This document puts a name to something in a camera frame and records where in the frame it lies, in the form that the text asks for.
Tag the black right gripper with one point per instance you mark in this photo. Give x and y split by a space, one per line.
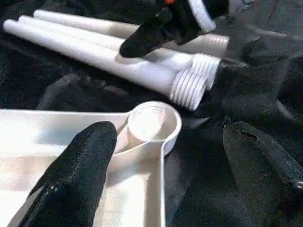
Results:
182 19

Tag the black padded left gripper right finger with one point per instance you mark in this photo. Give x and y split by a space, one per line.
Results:
260 160

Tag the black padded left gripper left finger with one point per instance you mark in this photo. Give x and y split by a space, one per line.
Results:
71 177

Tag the white plastic table leg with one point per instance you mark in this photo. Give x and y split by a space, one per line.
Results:
82 21
206 68
71 49

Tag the white plastic table top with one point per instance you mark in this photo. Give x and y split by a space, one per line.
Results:
142 189

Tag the black work mat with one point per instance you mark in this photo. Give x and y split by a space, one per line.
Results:
248 94

